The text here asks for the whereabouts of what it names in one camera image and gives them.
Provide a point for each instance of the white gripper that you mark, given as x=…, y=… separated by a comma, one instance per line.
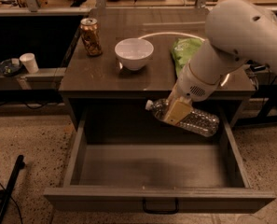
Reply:
x=190, y=85

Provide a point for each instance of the clear plastic water bottle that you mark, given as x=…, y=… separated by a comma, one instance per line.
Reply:
x=198, y=121

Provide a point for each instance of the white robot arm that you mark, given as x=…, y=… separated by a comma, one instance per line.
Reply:
x=237, y=31

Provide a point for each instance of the open grey top drawer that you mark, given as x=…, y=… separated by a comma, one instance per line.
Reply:
x=131, y=156

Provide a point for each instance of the green chip bag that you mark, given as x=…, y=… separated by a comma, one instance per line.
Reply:
x=182, y=51

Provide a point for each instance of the white ceramic bowl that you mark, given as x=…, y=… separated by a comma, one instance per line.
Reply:
x=134, y=53

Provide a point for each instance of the gold patterned drink can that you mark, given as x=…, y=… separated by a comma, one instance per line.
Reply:
x=90, y=36

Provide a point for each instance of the grey low side shelf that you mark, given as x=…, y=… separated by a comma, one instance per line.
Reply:
x=44, y=79

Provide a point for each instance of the white paper cup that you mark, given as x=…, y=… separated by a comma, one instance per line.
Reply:
x=29, y=61

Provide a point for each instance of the black metal stand leg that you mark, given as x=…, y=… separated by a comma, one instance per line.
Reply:
x=7, y=191

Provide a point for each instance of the dark round dish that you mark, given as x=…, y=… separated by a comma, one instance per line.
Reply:
x=10, y=67

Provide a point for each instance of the black drawer handle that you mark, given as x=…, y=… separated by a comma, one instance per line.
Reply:
x=160, y=207

